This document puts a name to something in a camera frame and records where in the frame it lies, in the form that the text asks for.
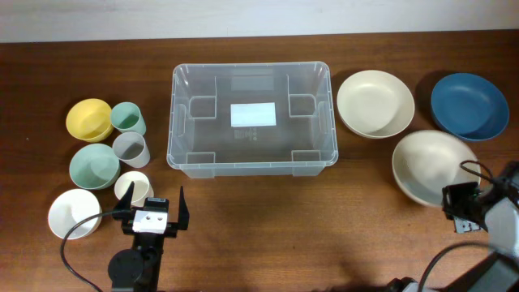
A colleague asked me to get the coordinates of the blue plate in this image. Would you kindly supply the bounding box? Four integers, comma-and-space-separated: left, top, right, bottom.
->
431, 73, 510, 142

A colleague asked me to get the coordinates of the white plastic bowl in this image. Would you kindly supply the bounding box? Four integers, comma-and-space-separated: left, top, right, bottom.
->
48, 189, 102, 238

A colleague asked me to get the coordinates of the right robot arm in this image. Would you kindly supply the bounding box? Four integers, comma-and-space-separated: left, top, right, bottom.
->
382, 161, 518, 292

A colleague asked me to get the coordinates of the cream plastic cup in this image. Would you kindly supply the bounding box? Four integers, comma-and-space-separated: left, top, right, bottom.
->
114, 171, 154, 207

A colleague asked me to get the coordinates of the yellow plastic bowl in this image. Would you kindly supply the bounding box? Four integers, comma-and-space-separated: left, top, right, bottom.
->
66, 98, 114, 143

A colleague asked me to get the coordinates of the mint green plastic bowl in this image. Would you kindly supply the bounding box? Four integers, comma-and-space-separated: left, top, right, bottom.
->
69, 144, 121, 190

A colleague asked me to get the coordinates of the cream plate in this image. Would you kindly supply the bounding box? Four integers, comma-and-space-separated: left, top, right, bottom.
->
337, 70, 415, 140
392, 130, 481, 208

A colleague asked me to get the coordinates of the white label in container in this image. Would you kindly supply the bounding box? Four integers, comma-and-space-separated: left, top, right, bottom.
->
230, 102, 277, 127

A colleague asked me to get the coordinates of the grey plastic cup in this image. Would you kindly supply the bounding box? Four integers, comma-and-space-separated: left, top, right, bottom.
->
112, 131, 151, 168

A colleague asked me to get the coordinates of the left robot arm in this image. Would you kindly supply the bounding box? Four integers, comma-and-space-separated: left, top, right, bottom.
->
108, 182, 190, 291

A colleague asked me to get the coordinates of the clear plastic storage container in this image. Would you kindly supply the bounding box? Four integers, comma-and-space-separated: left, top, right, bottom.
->
166, 62, 339, 178

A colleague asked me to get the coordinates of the mint green plastic cup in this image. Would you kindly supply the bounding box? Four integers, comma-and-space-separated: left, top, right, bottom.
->
110, 102, 147, 135

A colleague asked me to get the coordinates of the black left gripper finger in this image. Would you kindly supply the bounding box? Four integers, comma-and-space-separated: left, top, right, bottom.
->
112, 182, 135, 221
170, 187, 190, 230

